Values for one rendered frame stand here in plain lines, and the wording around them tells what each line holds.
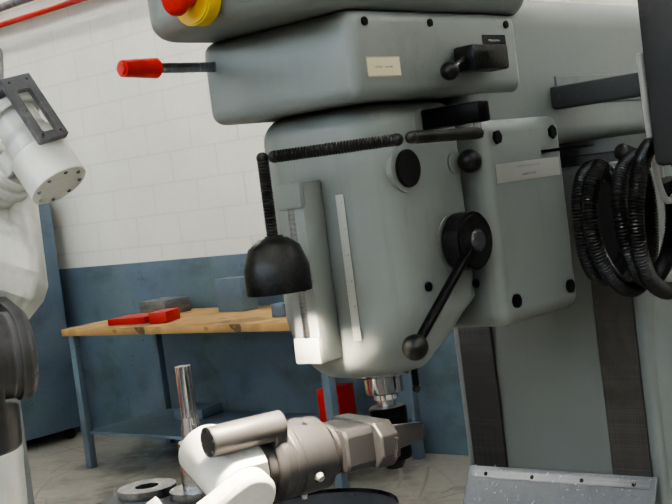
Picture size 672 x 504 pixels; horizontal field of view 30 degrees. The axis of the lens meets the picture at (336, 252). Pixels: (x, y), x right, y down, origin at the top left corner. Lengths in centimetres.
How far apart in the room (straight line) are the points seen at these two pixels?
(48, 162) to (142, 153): 697
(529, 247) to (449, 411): 528
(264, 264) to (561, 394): 66
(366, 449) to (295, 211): 29
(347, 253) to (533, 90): 38
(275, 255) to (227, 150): 642
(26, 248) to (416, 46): 50
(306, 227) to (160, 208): 684
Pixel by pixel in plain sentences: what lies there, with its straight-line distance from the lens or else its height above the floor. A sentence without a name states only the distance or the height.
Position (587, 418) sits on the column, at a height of 116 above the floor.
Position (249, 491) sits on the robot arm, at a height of 122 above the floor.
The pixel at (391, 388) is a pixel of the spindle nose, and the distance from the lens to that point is 152.
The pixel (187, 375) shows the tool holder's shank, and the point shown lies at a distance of 183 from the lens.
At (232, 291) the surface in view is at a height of 100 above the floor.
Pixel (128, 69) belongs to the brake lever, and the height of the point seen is 170.
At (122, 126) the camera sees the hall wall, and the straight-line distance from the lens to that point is 847.
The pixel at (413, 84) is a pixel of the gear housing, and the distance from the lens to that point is 143.
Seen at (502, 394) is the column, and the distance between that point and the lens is 190.
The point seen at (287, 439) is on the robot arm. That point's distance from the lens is 143.
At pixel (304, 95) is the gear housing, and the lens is 140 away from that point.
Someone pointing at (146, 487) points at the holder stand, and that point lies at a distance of 195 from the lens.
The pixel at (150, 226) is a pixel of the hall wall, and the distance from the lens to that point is 833.
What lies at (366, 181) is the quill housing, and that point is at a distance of 141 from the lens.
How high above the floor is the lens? 154
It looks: 3 degrees down
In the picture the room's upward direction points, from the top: 7 degrees counter-clockwise
